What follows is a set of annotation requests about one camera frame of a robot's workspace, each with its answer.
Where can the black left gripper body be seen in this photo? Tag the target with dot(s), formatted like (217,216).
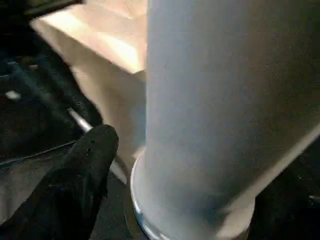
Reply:
(55,6)

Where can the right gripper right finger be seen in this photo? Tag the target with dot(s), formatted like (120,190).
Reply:
(287,217)

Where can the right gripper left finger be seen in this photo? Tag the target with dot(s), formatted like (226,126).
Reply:
(70,190)

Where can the white plastic table top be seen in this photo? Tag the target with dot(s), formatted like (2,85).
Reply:
(100,37)

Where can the white plastic table leg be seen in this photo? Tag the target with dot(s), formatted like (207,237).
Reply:
(212,100)

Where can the black table mat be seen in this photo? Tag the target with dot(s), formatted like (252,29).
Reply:
(25,112)

